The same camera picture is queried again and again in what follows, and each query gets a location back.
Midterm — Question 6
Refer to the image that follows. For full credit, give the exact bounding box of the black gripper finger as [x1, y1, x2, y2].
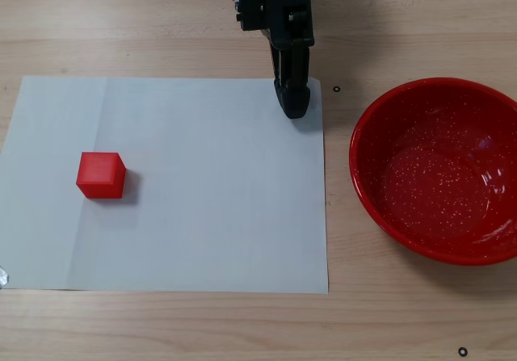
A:
[288, 44, 313, 120]
[269, 40, 293, 115]

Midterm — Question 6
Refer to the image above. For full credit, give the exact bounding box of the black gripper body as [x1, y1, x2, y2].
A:
[235, 0, 317, 50]

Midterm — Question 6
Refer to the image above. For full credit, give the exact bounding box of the red cube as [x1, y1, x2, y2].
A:
[75, 151, 127, 200]

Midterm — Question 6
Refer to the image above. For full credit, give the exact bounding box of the red speckled bowl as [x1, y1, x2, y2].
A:
[348, 77, 517, 267]

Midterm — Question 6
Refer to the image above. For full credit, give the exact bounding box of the white paper sheet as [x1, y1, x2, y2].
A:
[0, 76, 330, 296]

